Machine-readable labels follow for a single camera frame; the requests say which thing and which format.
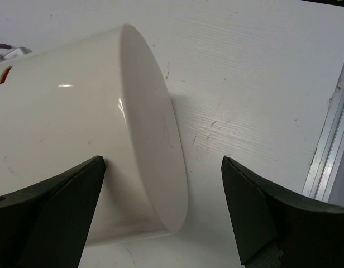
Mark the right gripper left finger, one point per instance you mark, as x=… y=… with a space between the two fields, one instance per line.
x=47 y=224

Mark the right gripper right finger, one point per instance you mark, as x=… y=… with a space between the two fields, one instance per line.
x=276 y=227

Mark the white cylindrical drawer cabinet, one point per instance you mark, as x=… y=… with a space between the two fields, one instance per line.
x=101 y=96

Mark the aluminium side rail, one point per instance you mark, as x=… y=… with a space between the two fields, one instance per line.
x=330 y=147

